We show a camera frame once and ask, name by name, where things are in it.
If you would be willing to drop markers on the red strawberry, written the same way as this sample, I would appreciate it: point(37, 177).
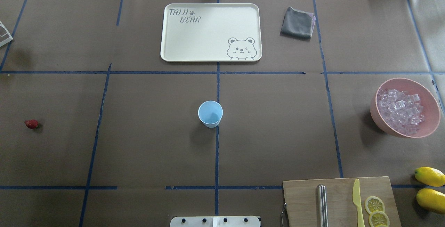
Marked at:
point(31, 124)

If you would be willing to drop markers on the clear ice cubes pile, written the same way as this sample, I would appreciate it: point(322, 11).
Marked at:
point(400, 110)

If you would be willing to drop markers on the cream bear serving tray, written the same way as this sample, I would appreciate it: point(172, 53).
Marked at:
point(211, 32)

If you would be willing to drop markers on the grey folded cloth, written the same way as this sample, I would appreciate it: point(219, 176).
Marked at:
point(298, 24)

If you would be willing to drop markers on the yellow plastic knife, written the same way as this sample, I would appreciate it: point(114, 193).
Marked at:
point(356, 197)

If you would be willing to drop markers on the wooden cutting board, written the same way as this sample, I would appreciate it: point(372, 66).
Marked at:
point(302, 200)

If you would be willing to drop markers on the lemon slice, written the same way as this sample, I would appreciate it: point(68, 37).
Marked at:
point(378, 218)
point(374, 203)

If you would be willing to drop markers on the pink bowl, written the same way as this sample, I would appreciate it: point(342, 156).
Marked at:
point(431, 108)

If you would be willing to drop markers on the whole yellow lemon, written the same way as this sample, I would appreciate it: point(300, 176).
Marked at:
point(431, 200)
point(430, 176)

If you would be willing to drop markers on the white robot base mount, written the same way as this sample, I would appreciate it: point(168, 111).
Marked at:
point(216, 221)

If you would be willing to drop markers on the white wire cup rack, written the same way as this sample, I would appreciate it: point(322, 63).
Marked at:
point(5, 35)

